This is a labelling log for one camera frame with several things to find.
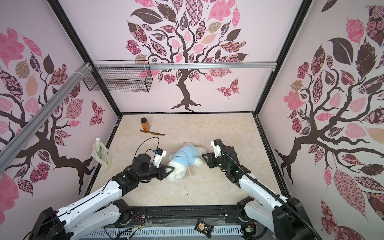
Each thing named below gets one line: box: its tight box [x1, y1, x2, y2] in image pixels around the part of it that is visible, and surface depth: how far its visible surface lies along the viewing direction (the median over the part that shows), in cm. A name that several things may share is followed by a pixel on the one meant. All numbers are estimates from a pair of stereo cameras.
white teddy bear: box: [166, 143, 207, 182], surface depth 77 cm
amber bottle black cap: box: [140, 117, 151, 132], surface depth 106 cm
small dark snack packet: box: [194, 218, 214, 240], surface depth 71 cm
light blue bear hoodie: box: [172, 144, 199, 168], surface depth 79 cm
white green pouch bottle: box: [91, 137, 111, 166], surface depth 85 cm
